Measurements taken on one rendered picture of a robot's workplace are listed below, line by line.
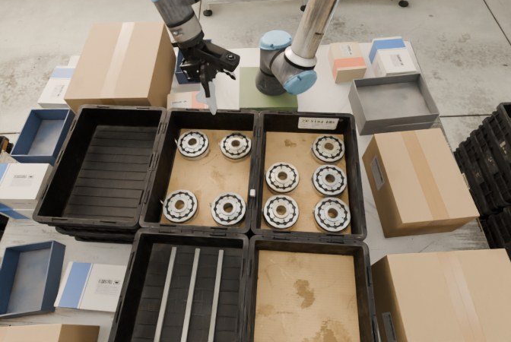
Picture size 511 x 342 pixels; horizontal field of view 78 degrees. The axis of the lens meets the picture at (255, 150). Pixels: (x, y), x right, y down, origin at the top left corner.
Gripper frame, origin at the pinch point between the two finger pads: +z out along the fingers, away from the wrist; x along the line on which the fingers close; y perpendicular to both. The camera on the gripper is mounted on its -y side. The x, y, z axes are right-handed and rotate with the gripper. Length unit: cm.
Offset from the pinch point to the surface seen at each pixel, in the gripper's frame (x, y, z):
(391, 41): -70, -35, 32
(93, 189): 31, 41, 10
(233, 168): 9.5, 3.4, 22.0
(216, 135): -0.2, 12.9, 17.3
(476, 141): -68, -72, 90
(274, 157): 1.4, -7.5, 25.1
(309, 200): 11.9, -20.7, 31.3
